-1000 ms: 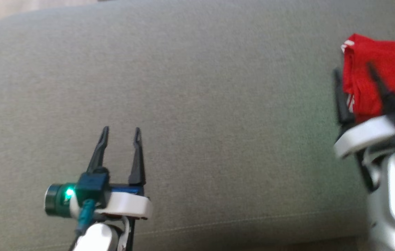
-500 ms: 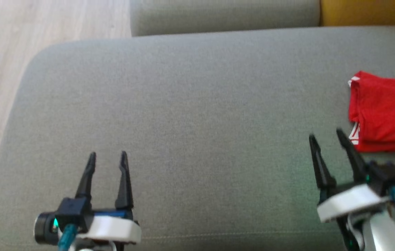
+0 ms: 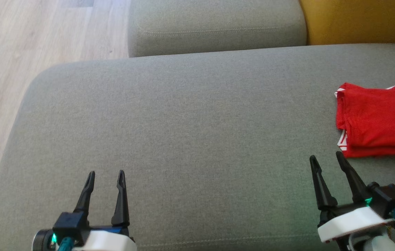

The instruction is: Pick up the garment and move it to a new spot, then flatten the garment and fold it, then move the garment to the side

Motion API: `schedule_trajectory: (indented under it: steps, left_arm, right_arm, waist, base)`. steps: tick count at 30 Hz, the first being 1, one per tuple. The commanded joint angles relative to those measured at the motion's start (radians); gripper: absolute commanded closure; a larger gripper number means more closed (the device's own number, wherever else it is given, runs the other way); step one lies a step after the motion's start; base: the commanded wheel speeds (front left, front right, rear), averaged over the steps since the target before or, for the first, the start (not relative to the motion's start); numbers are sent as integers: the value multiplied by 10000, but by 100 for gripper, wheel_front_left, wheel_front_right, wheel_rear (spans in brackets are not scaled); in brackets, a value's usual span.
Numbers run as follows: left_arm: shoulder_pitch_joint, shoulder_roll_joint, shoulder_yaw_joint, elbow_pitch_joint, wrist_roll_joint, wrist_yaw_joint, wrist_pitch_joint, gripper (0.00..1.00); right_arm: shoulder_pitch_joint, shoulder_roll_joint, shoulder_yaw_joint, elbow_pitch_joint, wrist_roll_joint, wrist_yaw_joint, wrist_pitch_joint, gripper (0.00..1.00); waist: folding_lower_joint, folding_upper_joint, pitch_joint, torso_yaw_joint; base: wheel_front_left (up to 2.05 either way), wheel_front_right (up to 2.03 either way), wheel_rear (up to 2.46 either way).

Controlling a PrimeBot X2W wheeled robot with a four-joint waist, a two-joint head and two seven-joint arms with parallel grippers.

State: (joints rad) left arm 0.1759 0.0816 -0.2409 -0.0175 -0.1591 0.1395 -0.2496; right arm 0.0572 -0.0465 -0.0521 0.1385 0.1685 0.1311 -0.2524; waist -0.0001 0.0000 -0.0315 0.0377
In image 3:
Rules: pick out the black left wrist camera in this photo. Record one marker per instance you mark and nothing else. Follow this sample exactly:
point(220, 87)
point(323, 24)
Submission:
point(70, 223)

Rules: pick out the large yellow sofa backrest cushion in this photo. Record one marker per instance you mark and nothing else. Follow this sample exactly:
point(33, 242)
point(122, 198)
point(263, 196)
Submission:
point(357, 21)

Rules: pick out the yellow and grey sofa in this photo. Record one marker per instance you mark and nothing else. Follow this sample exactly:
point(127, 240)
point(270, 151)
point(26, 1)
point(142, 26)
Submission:
point(201, 139)

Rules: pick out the grey sofa seat cushion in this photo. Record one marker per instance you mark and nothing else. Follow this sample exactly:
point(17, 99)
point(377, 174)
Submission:
point(218, 28)

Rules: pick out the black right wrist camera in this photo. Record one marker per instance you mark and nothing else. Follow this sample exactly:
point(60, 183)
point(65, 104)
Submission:
point(390, 198)

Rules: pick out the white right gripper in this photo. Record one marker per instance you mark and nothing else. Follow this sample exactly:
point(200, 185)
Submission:
point(350, 221)

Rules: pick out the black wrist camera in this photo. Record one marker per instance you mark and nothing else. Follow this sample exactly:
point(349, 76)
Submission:
point(70, 223)
point(390, 198)

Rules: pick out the red shorts with white stripes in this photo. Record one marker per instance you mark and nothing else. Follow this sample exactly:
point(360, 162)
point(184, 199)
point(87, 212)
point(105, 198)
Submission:
point(375, 152)

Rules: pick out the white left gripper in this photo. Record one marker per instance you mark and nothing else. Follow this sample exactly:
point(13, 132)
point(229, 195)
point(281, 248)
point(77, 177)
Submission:
point(110, 241)

